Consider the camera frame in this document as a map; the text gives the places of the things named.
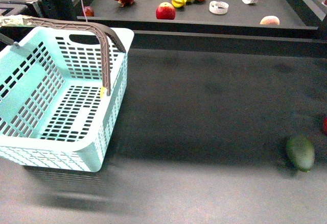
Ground yellow mango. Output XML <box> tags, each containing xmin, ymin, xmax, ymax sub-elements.
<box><xmin>100</xmin><ymin>86</ymin><xmax>106</xmax><ymax>99</ymax></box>

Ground red fruit at edge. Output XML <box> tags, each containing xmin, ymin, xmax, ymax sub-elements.
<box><xmin>322</xmin><ymin>117</ymin><xmax>327</xmax><ymax>134</ymax></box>

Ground black display tray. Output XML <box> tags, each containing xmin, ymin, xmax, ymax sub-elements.
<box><xmin>73</xmin><ymin>0</ymin><xmax>326</xmax><ymax>39</ymax></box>

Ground small red apple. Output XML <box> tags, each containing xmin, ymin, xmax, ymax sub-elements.
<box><xmin>83</xmin><ymin>6</ymin><xmax>95</xmax><ymax>17</ymax></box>

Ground pink peach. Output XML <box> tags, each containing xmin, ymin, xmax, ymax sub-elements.
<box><xmin>260</xmin><ymin>15</ymin><xmax>280</xmax><ymax>26</ymax></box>

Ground light blue plastic basket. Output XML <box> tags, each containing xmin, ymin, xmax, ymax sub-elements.
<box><xmin>1</xmin><ymin>27</ymin><xmax>128</xmax><ymax>172</ymax></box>

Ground white tape ring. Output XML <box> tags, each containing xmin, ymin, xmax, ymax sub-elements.
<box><xmin>209</xmin><ymin>1</ymin><xmax>229</xmax><ymax>15</ymax></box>

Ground green avocado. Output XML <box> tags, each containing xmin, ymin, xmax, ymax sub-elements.
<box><xmin>286</xmin><ymin>135</ymin><xmax>315</xmax><ymax>172</ymax></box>

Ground large red apple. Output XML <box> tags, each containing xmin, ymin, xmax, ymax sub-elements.
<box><xmin>156</xmin><ymin>2</ymin><xmax>176</xmax><ymax>20</ymax></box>

